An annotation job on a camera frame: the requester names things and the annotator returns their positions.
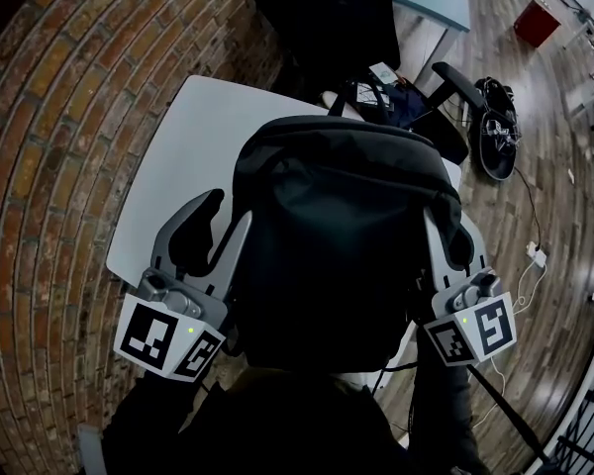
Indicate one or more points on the white side table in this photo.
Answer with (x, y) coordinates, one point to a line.
(193, 151)

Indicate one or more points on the person's right forearm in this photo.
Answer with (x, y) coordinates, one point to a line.
(445, 413)

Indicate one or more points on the black bag on floor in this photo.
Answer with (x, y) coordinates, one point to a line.
(495, 156)

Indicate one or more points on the blue cloth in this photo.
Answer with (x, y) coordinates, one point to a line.
(411, 104)

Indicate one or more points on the white long desk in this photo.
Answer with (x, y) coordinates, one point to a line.
(586, 42)

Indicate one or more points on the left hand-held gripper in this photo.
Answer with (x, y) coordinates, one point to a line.
(143, 337)

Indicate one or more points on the white printed card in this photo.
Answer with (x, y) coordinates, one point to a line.
(371, 94)

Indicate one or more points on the person's dark top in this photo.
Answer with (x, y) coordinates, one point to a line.
(287, 433)

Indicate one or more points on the black office chair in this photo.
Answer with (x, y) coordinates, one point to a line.
(326, 23)

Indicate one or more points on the red box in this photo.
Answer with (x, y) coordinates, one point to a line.
(537, 23)

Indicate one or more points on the dark grey backpack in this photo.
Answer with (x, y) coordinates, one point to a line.
(336, 245)

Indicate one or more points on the person's left forearm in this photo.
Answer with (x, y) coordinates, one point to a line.
(148, 413)

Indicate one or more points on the white power strip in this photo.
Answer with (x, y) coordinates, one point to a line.
(536, 255)

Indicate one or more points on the white paper sheet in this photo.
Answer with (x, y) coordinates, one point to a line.
(90, 450)

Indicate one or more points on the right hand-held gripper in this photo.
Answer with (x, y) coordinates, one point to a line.
(492, 327)

